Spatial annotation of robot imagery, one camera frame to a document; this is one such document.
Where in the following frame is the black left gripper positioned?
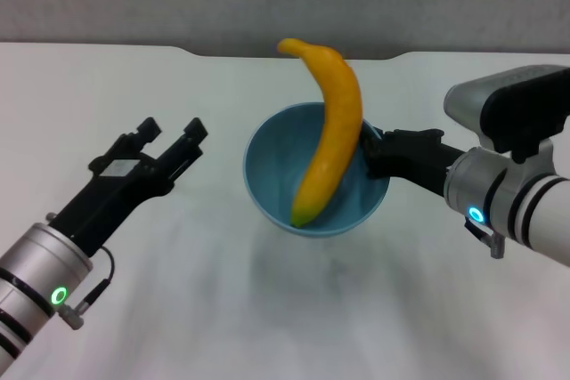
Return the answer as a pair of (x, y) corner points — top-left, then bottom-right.
(47, 117), (209, 257)

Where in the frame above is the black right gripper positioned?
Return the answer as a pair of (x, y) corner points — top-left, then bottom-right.
(358, 124), (464, 198)

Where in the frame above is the yellow banana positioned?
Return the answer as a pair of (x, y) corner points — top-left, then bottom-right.
(276, 37), (362, 228)

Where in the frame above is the blue bowl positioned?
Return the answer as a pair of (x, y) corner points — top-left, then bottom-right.
(242, 102), (392, 239)

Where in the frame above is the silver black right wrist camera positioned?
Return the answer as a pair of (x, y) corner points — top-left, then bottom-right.
(444, 66), (570, 163)

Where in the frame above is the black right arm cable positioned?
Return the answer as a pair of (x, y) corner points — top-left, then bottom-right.
(465, 217), (507, 261)

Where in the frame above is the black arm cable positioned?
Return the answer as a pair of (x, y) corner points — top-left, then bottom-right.
(57, 246), (116, 330)
(465, 217), (507, 261)

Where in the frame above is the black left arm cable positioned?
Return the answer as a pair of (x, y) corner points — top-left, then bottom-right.
(57, 246), (116, 330)

